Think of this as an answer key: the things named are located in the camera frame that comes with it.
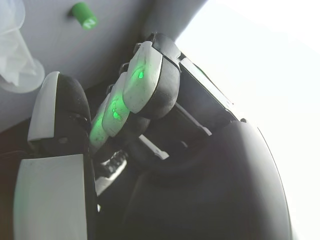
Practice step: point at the large translucent plastic syringe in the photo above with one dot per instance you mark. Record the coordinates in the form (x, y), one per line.
(15, 62)

